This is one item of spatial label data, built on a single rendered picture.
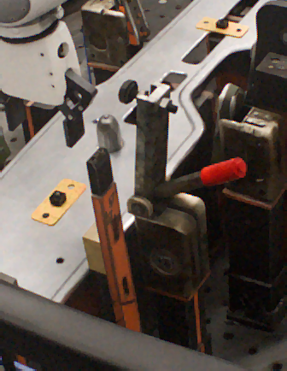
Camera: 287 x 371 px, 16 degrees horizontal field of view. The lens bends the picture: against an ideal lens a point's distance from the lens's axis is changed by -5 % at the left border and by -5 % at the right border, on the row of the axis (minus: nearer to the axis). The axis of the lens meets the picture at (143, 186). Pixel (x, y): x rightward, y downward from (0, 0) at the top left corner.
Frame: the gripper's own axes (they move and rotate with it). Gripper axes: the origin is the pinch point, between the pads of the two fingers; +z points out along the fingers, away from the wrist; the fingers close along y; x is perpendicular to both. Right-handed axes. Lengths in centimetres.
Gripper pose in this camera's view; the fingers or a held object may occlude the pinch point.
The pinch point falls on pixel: (44, 126)
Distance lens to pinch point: 127.7
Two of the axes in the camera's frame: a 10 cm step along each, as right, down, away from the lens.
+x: -5.1, 5.9, -6.3
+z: 1.1, 7.6, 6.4
